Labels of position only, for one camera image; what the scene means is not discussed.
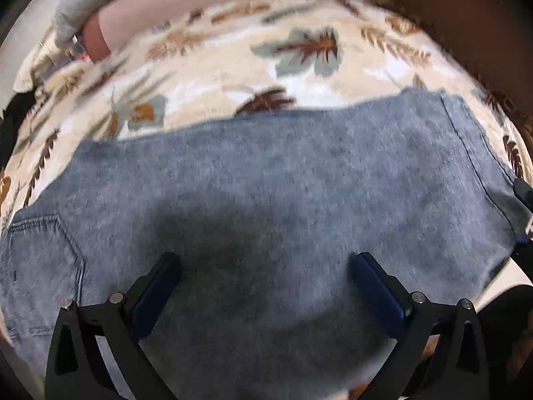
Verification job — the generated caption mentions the black cloth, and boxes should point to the black cloth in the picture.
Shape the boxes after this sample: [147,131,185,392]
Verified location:
[0,92,36,169]

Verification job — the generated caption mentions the blue denim pants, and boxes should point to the blue denim pants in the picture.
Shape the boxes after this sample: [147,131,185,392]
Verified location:
[0,87,527,400]

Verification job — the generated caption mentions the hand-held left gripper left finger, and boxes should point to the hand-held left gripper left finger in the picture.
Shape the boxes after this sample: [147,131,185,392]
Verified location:
[45,252,182,400]

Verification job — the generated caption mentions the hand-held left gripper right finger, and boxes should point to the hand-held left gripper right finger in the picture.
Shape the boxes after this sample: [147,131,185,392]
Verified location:
[351,252,489,400]

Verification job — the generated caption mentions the leaf print blanket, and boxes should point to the leaf print blanket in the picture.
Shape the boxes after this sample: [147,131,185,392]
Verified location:
[0,0,526,234]

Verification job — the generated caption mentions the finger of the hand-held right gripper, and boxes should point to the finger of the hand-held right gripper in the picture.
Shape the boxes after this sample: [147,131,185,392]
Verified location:
[515,221,533,246]
[513,177,533,217]

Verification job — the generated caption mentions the pink bolster cushion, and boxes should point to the pink bolster cushion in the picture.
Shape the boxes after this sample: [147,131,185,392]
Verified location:
[81,0,346,64]

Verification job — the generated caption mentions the brown pink headboard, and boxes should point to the brown pink headboard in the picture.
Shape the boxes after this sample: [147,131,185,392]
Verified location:
[375,0,533,134]

